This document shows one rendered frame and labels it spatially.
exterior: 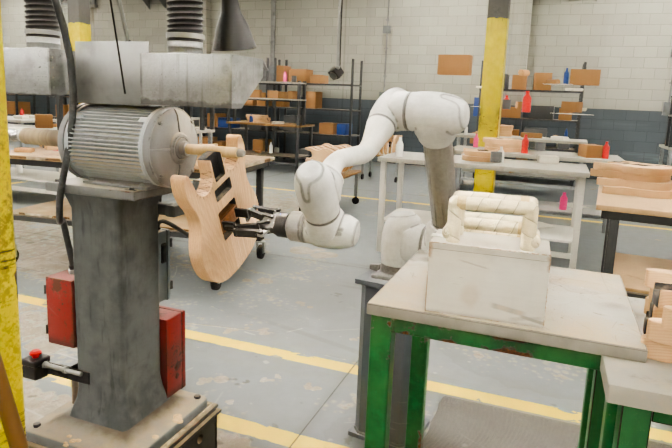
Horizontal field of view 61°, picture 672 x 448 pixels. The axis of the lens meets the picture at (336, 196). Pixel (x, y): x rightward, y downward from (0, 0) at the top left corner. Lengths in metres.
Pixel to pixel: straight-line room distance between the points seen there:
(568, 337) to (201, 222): 0.99
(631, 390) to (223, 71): 1.19
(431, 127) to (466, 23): 10.88
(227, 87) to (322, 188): 0.37
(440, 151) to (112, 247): 1.12
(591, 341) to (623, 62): 11.33
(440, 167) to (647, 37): 10.79
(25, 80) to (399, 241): 1.43
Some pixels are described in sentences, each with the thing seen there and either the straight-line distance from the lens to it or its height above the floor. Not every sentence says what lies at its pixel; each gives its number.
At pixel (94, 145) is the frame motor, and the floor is 1.25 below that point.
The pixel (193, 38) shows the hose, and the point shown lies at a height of 1.57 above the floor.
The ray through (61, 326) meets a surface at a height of 0.62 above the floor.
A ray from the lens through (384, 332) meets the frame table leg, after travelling 1.46.
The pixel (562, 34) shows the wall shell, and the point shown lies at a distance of 12.58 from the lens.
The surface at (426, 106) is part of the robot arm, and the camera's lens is 1.90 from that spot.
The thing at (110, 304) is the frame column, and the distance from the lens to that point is 2.03.
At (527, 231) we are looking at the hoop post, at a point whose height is 1.15.
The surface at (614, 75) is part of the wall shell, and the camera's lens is 12.55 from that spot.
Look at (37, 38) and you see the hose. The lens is 2.08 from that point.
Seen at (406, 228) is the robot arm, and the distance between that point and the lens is 2.30.
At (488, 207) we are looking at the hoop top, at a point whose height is 1.19.
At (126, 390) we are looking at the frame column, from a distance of 2.14.
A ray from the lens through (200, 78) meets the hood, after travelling 1.62.
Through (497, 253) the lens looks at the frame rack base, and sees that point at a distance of 1.35.
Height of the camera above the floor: 1.43
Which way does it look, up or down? 10 degrees down
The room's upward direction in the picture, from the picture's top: 2 degrees clockwise
